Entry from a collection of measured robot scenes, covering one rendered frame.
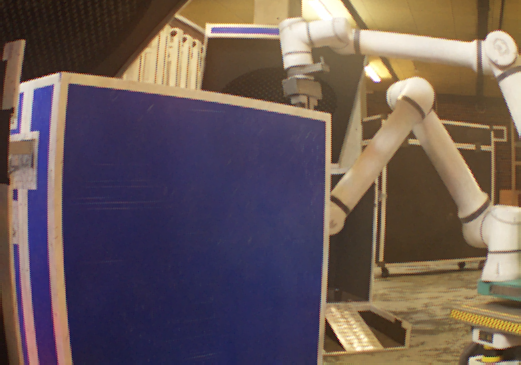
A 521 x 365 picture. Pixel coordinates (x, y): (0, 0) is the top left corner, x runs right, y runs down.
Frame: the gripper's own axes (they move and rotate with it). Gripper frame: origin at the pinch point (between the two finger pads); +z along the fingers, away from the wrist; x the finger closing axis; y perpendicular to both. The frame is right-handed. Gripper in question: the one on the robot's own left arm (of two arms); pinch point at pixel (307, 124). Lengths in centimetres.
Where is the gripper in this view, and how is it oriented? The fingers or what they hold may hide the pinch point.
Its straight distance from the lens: 243.8
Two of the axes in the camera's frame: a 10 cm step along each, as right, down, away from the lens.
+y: -8.0, 1.8, 5.7
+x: -5.9, -0.4, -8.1
